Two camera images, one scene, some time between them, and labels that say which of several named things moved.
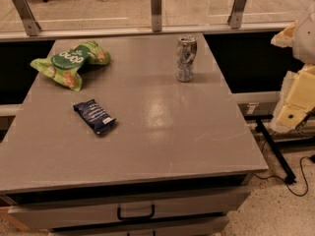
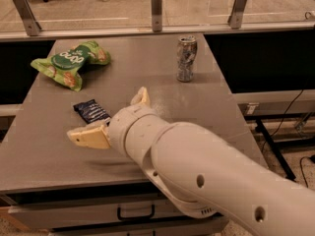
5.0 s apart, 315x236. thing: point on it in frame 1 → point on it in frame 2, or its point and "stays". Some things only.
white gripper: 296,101 → 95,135
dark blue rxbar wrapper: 94,116 stays
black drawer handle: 135,217 stays
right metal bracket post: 235,18 stays
